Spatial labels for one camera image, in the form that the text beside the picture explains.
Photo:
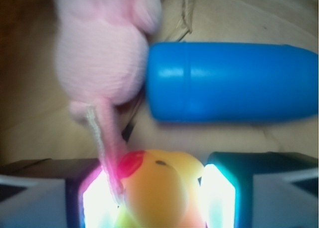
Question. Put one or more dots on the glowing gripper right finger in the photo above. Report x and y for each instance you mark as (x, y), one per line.
(260, 190)

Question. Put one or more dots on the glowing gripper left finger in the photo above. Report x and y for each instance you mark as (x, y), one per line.
(48, 193)

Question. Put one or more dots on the yellow rubber duck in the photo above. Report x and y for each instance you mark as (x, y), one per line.
(161, 189)

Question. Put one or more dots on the brown paper bag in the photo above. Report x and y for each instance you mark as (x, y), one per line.
(34, 118)

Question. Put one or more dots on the blue plastic bottle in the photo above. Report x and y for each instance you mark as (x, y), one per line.
(216, 82)

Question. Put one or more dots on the pink plush bunny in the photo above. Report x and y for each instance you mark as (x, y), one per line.
(101, 55)

